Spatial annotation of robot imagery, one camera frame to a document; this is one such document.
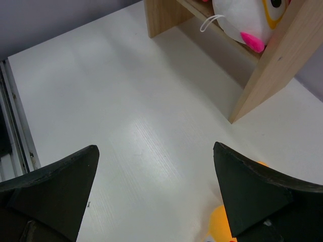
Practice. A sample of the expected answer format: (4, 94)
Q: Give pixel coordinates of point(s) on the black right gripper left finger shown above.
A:
(48, 204)

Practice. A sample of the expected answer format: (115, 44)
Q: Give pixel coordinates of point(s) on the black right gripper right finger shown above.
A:
(263, 204)

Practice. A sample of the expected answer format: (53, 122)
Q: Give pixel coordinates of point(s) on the orange plush toy polka-dot dress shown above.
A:
(218, 226)

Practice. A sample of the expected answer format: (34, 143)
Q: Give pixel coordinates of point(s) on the white pink plush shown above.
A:
(250, 22)

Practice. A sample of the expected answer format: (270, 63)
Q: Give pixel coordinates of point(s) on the wooden shelf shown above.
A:
(297, 37)

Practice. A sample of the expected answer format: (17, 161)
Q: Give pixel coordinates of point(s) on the aluminium rail base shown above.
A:
(18, 152)

